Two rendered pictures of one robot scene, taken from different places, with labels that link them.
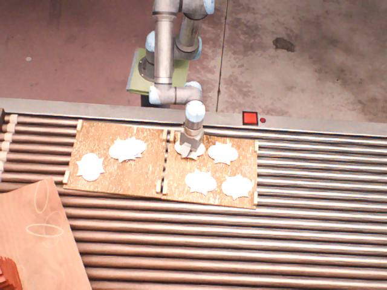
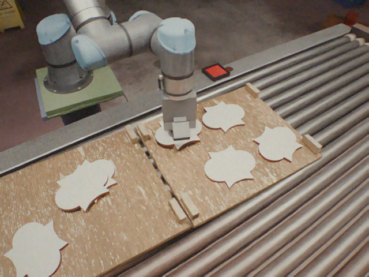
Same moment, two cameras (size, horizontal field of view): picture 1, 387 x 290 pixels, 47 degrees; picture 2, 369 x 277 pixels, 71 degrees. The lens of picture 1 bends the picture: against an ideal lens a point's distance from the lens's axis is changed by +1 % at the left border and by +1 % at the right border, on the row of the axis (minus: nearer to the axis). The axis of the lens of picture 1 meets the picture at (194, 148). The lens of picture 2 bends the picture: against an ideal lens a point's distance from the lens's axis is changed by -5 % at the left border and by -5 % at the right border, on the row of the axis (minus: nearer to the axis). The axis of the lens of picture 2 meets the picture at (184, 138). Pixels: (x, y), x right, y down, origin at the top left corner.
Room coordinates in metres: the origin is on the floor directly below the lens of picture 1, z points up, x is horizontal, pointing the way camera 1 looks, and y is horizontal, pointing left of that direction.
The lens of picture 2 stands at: (0.59, 0.23, 1.50)
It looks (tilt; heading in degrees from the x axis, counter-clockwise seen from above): 48 degrees down; 335
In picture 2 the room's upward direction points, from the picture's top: straight up
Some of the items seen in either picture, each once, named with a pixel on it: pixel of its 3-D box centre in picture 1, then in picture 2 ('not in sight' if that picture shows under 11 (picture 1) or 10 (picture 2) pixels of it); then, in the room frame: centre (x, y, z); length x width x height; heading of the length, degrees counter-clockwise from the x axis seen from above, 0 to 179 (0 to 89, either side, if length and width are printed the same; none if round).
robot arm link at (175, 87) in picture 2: (192, 125); (176, 79); (1.07, 0.02, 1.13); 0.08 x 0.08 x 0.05
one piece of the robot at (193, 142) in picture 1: (188, 139); (178, 110); (1.05, 0.03, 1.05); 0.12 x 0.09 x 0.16; 162
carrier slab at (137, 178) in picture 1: (118, 157); (78, 206); (0.97, 0.33, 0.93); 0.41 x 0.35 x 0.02; 94
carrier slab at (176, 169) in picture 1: (211, 168); (226, 142); (1.00, -0.09, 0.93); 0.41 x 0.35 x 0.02; 93
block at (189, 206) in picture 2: (165, 188); (189, 206); (0.85, 0.10, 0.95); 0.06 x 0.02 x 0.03; 3
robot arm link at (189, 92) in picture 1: (188, 95); (145, 34); (1.16, 0.06, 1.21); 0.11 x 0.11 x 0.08; 12
